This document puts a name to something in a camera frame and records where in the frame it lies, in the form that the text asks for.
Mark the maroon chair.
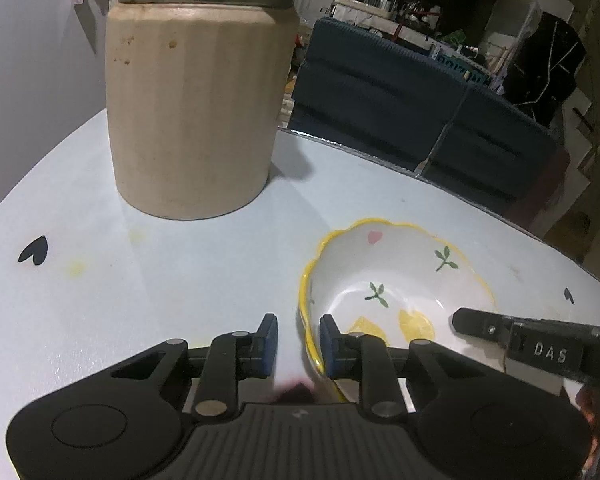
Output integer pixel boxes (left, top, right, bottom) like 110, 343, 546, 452
527, 150, 573, 238

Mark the dark blue chair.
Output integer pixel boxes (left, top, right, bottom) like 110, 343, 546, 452
285, 16, 470, 173
422, 84, 560, 213

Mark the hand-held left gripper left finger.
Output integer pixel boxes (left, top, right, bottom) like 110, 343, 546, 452
111, 312, 280, 420

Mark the beige ribbed canister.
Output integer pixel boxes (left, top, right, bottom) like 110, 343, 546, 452
105, 2, 300, 221

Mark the flower print yellow-rimmed bowl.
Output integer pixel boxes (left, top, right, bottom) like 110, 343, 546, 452
297, 217, 501, 403

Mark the black vest with white trim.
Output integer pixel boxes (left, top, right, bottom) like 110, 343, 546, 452
505, 10, 587, 126

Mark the teal sign box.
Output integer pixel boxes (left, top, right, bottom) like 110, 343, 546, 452
432, 52, 491, 88

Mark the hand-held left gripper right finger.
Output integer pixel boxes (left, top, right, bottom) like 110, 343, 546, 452
319, 313, 486, 421

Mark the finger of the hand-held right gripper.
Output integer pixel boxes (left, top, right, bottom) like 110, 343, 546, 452
452, 307, 512, 348

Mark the person's right hand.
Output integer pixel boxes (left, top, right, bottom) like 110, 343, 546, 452
577, 385, 600, 468

